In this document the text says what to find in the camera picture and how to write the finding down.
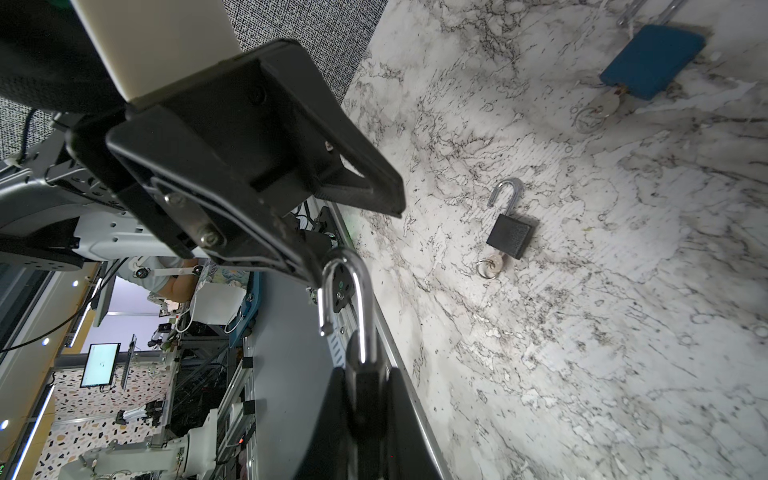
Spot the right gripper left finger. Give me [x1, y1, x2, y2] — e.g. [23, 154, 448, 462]
[294, 367, 351, 480]

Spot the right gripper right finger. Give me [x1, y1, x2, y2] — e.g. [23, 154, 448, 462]
[385, 368, 441, 480]

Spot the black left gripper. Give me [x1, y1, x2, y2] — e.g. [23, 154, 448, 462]
[65, 40, 406, 286]

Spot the blue padlock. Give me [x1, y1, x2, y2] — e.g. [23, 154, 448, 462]
[574, 0, 706, 134]

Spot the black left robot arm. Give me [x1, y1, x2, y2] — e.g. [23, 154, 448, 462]
[1, 1, 405, 286]

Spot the black padlock bottom right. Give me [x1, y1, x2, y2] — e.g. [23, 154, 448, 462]
[317, 247, 386, 439]

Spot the black padlock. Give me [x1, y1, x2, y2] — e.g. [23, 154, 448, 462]
[317, 247, 386, 439]
[475, 177, 535, 280]

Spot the black padlock bottom left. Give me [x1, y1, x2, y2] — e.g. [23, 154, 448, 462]
[475, 177, 535, 280]

